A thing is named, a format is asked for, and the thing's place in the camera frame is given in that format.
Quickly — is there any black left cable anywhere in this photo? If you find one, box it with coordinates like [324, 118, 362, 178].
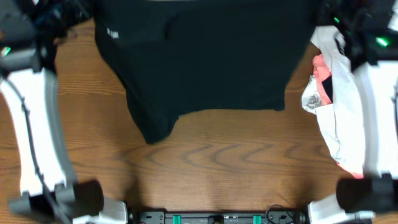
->
[2, 77, 72, 224]

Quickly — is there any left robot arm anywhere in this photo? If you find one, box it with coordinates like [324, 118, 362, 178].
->
[1, 0, 130, 223]

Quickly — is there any pink garment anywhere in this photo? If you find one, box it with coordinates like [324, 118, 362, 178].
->
[312, 54, 332, 106]

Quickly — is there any black t-shirt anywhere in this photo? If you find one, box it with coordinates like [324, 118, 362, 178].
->
[93, 0, 320, 144]

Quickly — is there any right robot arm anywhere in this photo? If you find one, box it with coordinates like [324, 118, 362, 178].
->
[297, 1, 397, 223]

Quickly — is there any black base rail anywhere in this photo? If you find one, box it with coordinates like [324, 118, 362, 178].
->
[127, 208, 308, 224]

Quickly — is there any white t-shirt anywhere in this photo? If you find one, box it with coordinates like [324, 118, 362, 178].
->
[311, 26, 365, 179]

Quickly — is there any white leaf-print garment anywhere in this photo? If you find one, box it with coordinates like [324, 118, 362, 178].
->
[301, 75, 323, 114]

